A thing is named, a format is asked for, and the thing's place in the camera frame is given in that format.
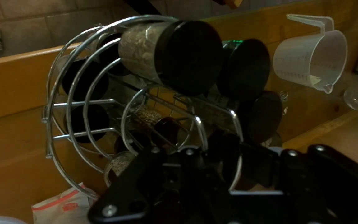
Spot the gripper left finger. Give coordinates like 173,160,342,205
87,131,241,224

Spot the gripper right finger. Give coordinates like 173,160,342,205
231,143,358,224

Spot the large spice jar black lid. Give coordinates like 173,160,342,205
118,20,223,96

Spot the chrome wire spice rack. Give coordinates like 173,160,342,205
42,15,288,199

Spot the white packet with red print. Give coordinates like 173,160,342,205
31,183,99,224

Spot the translucent plastic measuring jug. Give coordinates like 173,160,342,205
273,14,348,94

